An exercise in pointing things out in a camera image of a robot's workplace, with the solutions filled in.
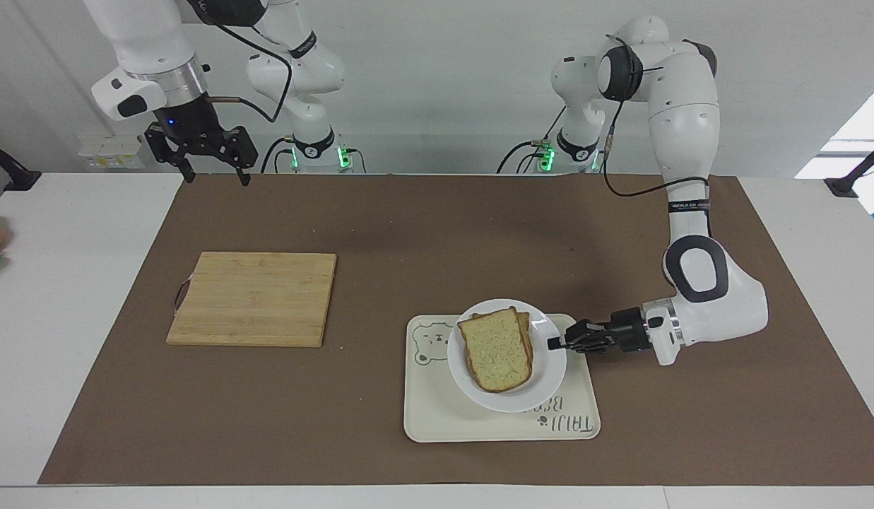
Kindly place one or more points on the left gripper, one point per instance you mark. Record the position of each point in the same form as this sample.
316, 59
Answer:
631, 331

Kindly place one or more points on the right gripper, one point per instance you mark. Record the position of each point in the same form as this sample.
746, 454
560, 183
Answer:
189, 120

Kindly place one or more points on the white round plate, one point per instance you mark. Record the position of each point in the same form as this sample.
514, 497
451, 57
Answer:
550, 367

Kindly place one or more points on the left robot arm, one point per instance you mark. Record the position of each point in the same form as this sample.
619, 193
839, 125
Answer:
691, 127

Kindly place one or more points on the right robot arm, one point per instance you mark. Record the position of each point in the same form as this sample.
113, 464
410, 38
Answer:
150, 42

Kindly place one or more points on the bread slice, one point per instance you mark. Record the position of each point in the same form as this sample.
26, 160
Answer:
497, 350
526, 332

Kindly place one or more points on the wooden cutting board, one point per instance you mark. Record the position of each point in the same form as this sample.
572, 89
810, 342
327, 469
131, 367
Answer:
256, 300

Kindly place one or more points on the cream plastic tray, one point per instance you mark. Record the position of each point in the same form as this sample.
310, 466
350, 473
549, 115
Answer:
436, 413

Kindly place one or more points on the black stand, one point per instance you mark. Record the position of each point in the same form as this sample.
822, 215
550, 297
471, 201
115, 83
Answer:
13, 173
850, 180

